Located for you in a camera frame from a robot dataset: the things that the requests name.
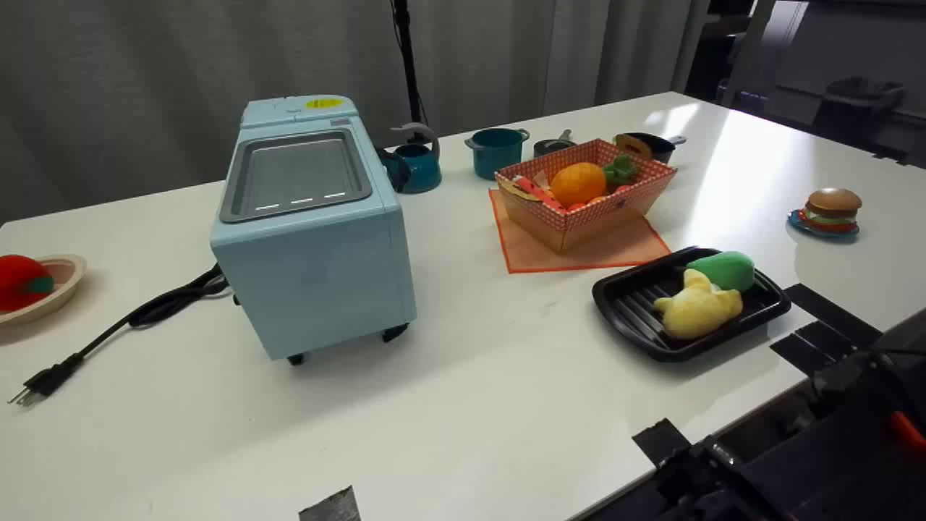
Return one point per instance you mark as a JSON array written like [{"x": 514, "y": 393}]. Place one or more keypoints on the teal toy kettle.
[{"x": 420, "y": 169}]

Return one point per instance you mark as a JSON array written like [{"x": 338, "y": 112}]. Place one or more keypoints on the black toy saucepan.
[{"x": 660, "y": 146}]

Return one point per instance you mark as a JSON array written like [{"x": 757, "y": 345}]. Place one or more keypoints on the black ridged tray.
[{"x": 631, "y": 319}]

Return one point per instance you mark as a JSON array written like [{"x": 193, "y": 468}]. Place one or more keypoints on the red plush tomato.
[{"x": 19, "y": 280}]

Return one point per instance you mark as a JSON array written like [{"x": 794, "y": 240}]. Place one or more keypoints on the shallow wooden bowl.
[{"x": 72, "y": 280}]

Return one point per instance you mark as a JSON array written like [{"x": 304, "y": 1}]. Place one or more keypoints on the yellow plush banana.
[{"x": 698, "y": 309}]

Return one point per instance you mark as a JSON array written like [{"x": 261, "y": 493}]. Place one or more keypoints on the orange pineapple plush toy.
[{"x": 579, "y": 185}]

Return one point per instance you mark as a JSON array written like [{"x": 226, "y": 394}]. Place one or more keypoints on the small blue plate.
[{"x": 798, "y": 227}]

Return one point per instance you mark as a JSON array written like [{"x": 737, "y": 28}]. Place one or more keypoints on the grey curtain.
[{"x": 145, "y": 96}]

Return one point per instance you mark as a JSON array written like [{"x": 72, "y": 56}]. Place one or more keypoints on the teal toy pot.
[{"x": 497, "y": 151}]

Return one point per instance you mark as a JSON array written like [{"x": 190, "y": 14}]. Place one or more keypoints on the toy burger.
[{"x": 833, "y": 205}]

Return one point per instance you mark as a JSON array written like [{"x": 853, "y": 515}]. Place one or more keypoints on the watermelon slice toy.
[{"x": 529, "y": 188}]

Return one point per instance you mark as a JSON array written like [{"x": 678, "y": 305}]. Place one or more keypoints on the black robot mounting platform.
[{"x": 849, "y": 458}]

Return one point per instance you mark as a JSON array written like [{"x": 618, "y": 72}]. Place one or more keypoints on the black tape piece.
[
  {"x": 660, "y": 442},
  {"x": 331, "y": 504}
]

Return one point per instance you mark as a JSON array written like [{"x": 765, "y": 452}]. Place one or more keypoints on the light blue toaster oven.
[{"x": 319, "y": 277}]

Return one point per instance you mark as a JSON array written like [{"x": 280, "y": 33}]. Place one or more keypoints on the orange plastic basket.
[{"x": 579, "y": 227}]

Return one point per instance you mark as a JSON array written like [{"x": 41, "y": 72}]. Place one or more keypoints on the black tape strip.
[
  {"x": 809, "y": 348},
  {"x": 833, "y": 315}
]

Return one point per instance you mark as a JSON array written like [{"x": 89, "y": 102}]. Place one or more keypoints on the green plush vegetable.
[{"x": 728, "y": 271}]

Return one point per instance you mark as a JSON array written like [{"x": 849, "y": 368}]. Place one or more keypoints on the black tripod stand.
[{"x": 406, "y": 47}]

